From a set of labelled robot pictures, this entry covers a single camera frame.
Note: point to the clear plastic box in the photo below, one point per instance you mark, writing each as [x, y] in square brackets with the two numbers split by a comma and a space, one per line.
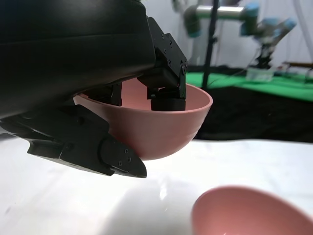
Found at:
[259, 74]

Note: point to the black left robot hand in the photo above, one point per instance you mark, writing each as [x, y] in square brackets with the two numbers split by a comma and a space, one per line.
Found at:
[73, 49]

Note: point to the green cloth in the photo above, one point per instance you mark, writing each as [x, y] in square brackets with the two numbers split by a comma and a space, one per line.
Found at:
[281, 86]

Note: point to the silver blue industrial robot arm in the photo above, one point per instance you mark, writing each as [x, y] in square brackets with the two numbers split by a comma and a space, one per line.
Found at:
[227, 12]

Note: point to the black stand pole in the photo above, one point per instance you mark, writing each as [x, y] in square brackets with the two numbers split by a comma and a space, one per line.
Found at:
[210, 49]

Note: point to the black backdrop cloth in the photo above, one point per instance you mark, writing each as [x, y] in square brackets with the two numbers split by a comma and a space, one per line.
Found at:
[256, 120]

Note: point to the pink plastic bowl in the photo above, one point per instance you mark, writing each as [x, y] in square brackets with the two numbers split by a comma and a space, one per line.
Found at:
[159, 132]
[244, 213]

